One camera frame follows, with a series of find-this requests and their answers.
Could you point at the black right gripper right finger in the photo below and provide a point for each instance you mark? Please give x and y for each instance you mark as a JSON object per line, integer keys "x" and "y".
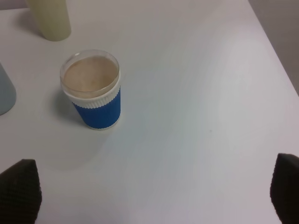
{"x": 284, "y": 190}

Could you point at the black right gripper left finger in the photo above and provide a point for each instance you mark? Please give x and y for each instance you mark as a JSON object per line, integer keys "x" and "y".
{"x": 20, "y": 193}

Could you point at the teal plastic cup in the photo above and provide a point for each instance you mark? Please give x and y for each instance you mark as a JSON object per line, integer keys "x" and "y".
{"x": 7, "y": 92}

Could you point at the blue sleeved clear cup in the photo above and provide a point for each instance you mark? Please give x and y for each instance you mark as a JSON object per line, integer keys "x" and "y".
{"x": 91, "y": 79}

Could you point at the pale yellow plastic cup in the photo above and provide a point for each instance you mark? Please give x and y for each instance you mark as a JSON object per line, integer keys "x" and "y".
{"x": 52, "y": 18}

